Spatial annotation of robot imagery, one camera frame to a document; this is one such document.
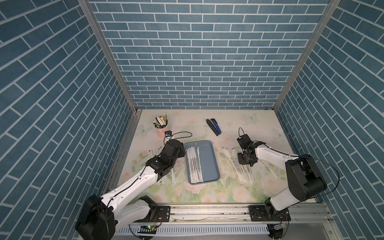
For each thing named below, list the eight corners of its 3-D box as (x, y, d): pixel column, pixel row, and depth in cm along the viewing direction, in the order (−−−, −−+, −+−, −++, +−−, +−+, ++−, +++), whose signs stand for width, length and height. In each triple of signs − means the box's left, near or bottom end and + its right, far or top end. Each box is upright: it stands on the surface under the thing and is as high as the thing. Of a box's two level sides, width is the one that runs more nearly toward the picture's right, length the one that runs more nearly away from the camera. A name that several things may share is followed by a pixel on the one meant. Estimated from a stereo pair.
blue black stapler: (216, 136, 106) (216, 134, 104) (206, 121, 115) (206, 119, 114) (223, 133, 108) (223, 132, 106) (212, 119, 117) (213, 117, 115)
